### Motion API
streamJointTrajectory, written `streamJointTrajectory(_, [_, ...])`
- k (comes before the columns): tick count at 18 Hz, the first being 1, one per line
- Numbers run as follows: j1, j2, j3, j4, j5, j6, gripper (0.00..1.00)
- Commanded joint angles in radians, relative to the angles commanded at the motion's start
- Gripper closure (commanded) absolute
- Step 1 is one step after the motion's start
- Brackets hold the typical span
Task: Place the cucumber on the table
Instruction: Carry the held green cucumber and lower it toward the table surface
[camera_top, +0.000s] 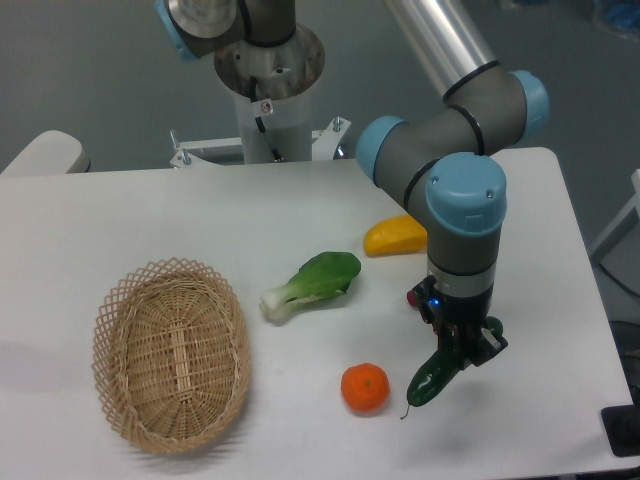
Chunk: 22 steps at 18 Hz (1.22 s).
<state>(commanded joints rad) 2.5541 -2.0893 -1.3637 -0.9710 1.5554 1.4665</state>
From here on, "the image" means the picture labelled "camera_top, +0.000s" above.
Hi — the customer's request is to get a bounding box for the white metal frame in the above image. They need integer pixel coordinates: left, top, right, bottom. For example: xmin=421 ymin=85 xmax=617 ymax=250
xmin=588 ymin=169 xmax=639 ymax=264

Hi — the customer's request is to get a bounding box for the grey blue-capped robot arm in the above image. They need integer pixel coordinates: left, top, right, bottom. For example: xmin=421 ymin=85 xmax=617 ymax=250
xmin=155 ymin=1 xmax=549 ymax=369

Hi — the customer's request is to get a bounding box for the white chair armrest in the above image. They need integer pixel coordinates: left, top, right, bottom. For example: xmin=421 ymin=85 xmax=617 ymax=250
xmin=1 ymin=130 xmax=91 ymax=178

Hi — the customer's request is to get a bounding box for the yellow mango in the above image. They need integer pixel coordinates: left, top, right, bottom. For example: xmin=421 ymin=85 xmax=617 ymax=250
xmin=363 ymin=214 xmax=428 ymax=257

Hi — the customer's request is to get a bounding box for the woven wicker basket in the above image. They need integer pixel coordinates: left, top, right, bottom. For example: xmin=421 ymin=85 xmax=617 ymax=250
xmin=92 ymin=258 xmax=251 ymax=454

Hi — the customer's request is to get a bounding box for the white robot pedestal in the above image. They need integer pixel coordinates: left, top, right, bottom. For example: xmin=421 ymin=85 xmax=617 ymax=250
xmin=170 ymin=24 xmax=351 ymax=168

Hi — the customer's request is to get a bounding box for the green bok choy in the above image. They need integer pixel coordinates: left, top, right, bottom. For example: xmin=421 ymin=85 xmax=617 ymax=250
xmin=259 ymin=251 xmax=361 ymax=323

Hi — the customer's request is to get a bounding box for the orange tangerine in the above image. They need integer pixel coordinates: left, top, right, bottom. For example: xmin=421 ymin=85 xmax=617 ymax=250
xmin=340 ymin=363 xmax=390 ymax=413

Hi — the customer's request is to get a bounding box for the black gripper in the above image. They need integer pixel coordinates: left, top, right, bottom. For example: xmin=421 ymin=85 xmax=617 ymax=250
xmin=412 ymin=275 xmax=508 ymax=367

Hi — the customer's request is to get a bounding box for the blue bag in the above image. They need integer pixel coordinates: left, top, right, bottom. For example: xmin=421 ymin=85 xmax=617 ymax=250
xmin=592 ymin=0 xmax=639 ymax=40

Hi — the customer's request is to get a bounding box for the black pedestal cable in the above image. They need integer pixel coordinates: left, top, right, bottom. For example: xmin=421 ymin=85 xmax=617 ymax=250
xmin=248 ymin=74 xmax=285 ymax=164

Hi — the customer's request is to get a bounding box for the dark green cucumber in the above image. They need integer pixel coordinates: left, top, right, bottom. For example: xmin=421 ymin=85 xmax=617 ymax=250
xmin=400 ymin=316 xmax=504 ymax=420

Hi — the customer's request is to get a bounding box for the black device at edge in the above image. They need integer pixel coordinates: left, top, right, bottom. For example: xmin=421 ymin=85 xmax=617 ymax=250
xmin=601 ymin=405 xmax=639 ymax=458

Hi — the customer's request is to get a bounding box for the purple-red sweet potato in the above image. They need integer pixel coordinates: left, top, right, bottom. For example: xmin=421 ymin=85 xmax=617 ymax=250
xmin=406 ymin=289 xmax=420 ymax=308

